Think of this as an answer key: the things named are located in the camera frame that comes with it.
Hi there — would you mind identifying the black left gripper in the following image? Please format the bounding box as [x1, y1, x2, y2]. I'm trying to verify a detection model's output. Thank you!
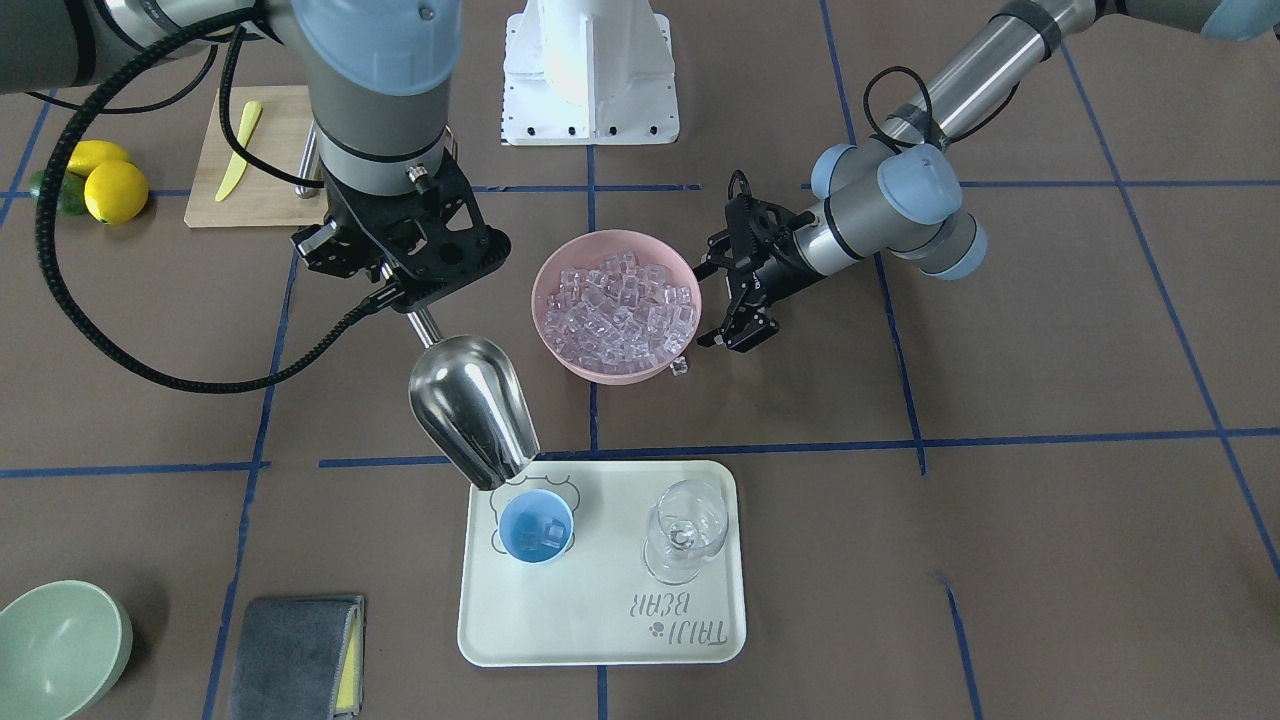
[692, 193, 817, 354]

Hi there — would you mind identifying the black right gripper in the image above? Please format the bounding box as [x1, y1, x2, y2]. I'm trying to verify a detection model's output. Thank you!
[291, 151, 511, 311]

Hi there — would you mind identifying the metal ice scoop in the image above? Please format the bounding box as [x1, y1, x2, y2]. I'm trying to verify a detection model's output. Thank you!
[407, 309, 541, 492]

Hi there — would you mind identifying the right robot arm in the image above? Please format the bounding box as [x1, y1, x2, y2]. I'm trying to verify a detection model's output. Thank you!
[3, 1, 509, 313]

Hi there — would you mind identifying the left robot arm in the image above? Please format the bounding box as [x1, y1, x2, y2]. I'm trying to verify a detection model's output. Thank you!
[694, 1, 1279, 354]

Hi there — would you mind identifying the pink bowl of ice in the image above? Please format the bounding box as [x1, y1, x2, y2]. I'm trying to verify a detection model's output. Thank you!
[531, 229, 701, 386]

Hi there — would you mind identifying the blue plastic cup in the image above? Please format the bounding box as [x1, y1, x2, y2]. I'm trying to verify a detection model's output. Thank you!
[497, 489, 575, 564]

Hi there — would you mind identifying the steel cylinder muddler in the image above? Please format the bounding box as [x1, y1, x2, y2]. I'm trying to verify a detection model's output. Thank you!
[293, 122, 323, 200]

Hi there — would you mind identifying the wooden cutting board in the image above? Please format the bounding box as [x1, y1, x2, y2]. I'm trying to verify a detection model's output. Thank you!
[184, 85, 332, 229]

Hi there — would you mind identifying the yellow plastic knife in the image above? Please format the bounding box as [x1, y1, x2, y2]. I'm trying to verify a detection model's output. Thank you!
[214, 100, 264, 202]

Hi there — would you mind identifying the clear wine glass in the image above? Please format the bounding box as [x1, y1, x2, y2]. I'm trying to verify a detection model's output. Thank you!
[643, 479, 730, 585]

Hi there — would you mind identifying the yellow lemon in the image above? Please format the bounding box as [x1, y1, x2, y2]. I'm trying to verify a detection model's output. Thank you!
[67, 138, 132, 179]
[84, 160, 150, 225]

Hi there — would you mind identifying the green lime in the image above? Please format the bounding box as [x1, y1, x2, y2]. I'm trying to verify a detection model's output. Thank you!
[27, 170, 88, 217]

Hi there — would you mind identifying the cream bear tray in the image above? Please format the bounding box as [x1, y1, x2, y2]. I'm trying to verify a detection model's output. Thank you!
[457, 460, 748, 667]

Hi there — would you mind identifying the grey folded cloth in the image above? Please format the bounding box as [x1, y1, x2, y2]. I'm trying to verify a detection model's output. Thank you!
[227, 594, 366, 719]

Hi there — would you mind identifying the green bowl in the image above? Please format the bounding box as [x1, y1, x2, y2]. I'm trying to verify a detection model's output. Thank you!
[1, 580, 134, 719]

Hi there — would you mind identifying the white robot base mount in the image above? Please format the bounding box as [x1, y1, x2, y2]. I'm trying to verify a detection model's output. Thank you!
[500, 1, 681, 147]

